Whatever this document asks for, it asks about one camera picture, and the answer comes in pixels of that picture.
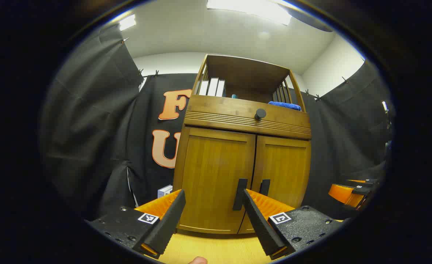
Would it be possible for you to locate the blue folded cloth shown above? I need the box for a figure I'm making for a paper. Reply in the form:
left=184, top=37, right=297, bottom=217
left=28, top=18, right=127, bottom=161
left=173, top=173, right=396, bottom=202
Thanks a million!
left=267, top=101, right=302, bottom=111

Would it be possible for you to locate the small ceiling light panel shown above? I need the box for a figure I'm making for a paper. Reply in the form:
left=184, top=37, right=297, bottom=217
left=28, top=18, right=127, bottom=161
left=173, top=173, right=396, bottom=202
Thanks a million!
left=119, top=14, right=137, bottom=31

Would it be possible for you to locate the wooden shoe cabinet door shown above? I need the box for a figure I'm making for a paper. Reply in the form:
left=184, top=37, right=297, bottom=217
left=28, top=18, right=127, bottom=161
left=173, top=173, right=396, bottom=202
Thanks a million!
left=179, top=126, right=256, bottom=235
left=238, top=135, right=311, bottom=234

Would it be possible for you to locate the wooden double-door shoe cabinet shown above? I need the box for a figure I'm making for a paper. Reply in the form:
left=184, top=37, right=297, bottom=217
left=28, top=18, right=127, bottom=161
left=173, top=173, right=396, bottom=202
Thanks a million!
left=173, top=54, right=312, bottom=235

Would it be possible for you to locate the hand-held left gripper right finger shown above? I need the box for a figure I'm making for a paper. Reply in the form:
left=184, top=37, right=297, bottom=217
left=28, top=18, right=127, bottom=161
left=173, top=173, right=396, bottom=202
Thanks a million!
left=241, top=188, right=344, bottom=261

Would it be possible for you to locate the black backdrop cloth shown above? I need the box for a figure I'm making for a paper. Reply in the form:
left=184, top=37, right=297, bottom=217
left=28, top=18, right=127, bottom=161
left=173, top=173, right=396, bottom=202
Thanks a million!
left=40, top=24, right=396, bottom=220

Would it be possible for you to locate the wooden drawer with black knob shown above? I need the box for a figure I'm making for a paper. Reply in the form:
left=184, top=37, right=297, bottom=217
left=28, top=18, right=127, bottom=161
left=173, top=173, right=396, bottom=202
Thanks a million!
left=184, top=95, right=312, bottom=140

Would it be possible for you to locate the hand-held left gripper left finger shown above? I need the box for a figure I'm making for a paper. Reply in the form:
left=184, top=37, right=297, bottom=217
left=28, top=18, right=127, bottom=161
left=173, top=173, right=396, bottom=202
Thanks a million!
left=86, top=189, right=186, bottom=259

